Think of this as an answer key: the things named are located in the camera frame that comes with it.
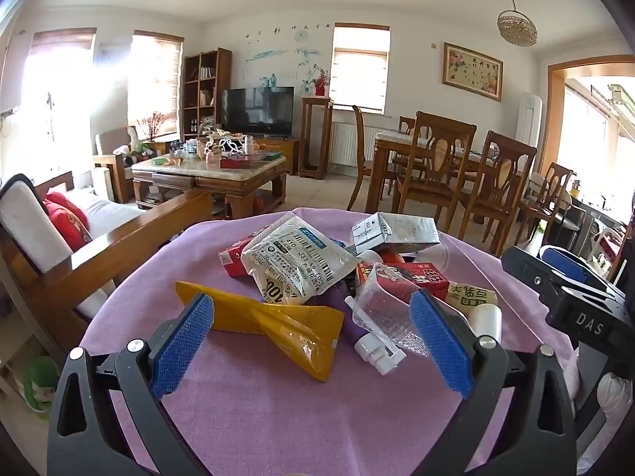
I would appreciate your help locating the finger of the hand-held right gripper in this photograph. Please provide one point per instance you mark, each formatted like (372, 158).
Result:
(526, 265)
(563, 264)

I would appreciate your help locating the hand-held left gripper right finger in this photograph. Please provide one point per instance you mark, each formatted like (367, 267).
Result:
(441, 347)

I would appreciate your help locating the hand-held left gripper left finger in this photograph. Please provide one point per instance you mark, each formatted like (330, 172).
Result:
(181, 342)

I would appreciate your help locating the white paper cup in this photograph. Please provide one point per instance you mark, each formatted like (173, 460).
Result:
(485, 322)

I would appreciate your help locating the beige packet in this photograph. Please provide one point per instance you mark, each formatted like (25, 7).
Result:
(471, 295)

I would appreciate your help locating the clear crushed plastic bottle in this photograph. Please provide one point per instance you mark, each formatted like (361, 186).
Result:
(382, 317)

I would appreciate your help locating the red cartoon drink carton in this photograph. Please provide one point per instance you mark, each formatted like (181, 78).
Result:
(397, 280)

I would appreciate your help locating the red cardboard box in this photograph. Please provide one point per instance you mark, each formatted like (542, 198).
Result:
(233, 260)

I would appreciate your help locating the yellow plastic wrapper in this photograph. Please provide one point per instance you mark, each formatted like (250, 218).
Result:
(292, 332)

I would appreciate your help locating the white milk carton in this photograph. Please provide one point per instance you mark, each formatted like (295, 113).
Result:
(397, 233)

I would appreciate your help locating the white plastic pouch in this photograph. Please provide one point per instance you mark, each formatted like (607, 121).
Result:
(292, 258)

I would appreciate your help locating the person's right hand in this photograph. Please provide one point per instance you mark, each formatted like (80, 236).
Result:
(617, 401)

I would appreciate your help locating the red and white chair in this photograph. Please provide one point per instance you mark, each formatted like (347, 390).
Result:
(612, 248)

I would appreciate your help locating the wooden dining chair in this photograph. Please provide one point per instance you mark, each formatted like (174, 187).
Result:
(358, 148)
(436, 158)
(555, 193)
(407, 124)
(501, 178)

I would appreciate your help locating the wooden sofa with white cushions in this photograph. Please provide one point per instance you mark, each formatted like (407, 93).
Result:
(109, 253)

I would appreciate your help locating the purple printed blanket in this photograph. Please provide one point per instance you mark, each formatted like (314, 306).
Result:
(278, 421)

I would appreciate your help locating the green plastic container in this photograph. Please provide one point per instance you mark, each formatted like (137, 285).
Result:
(42, 386)

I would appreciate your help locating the white standing air conditioner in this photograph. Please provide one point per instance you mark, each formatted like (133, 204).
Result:
(528, 119)

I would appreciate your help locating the red embroidered cushion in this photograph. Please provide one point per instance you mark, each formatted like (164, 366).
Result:
(69, 230)

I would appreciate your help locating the wooden coffee table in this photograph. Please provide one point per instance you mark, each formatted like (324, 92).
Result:
(213, 181)

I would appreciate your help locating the wooden dining table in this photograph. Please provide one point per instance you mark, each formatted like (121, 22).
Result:
(384, 153)

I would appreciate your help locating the red tray box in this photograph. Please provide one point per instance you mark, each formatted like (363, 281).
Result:
(243, 162)

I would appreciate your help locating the coffee table clutter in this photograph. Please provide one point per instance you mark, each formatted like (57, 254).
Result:
(208, 148)

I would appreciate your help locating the framed floral picture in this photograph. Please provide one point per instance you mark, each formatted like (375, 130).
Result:
(471, 72)

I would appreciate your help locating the white goose plush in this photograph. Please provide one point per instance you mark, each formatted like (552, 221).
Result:
(133, 139)

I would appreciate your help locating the wooden armchair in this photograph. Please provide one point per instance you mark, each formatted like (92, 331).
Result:
(111, 144)

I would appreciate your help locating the dry branch bouquet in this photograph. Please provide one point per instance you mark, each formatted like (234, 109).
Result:
(153, 126)

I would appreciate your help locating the wooden TV cabinet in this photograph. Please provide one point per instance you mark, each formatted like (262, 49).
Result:
(287, 151)

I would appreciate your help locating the white radiator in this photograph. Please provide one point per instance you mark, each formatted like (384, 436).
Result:
(342, 144)

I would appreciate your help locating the small crystal chandelier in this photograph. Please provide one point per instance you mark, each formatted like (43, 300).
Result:
(517, 27)

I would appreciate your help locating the black television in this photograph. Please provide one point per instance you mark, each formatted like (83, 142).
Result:
(258, 111)

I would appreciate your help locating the wooden bookshelf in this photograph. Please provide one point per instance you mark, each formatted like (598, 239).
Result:
(223, 94)

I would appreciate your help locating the window with roller blind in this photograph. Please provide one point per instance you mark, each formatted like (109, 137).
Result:
(359, 69)
(59, 89)
(154, 79)

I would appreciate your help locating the tall wooden plant stand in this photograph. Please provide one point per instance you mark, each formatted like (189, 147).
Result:
(317, 104)

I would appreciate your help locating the red vase with plant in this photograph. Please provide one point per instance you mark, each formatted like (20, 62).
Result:
(320, 88)

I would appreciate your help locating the wooden door frame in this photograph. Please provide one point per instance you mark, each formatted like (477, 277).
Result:
(550, 109)

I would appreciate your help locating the blue wall decal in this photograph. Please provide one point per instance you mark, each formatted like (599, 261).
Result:
(278, 54)

